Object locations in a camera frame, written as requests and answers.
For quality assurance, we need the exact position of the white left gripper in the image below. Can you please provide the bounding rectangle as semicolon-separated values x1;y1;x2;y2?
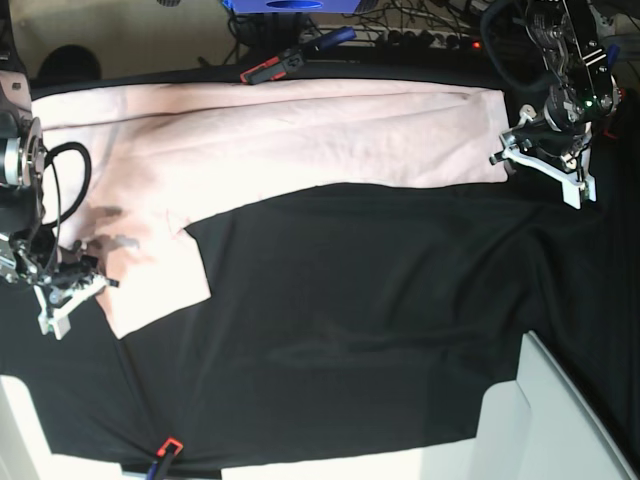
489;104;596;209

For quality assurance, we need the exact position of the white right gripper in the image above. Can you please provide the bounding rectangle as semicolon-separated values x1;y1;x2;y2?
33;240;119;340

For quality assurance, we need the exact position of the pink T-shirt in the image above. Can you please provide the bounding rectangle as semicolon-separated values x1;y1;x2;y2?
33;80;508;338

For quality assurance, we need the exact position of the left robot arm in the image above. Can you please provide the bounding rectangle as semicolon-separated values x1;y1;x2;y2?
480;1;621;209

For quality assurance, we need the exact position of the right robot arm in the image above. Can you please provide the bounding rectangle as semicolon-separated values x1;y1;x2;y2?
1;2;119;339

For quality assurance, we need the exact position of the orange clamp at right edge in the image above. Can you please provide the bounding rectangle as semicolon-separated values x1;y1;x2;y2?
603;88;627;140

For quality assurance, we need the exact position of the orange clamp at edge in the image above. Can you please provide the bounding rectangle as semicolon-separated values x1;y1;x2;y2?
603;88;627;140
145;437;184;480

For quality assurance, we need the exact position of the orange clamp at front edge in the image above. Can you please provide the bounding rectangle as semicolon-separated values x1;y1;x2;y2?
145;437;184;480

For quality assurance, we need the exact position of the black table cloth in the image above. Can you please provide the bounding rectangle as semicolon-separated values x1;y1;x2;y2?
1;68;639;471

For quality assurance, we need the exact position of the blue box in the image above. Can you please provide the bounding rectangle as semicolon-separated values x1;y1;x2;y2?
222;0;360;14

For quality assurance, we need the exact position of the orange black clamp blue handle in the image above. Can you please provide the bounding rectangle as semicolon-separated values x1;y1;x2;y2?
240;27;356;85

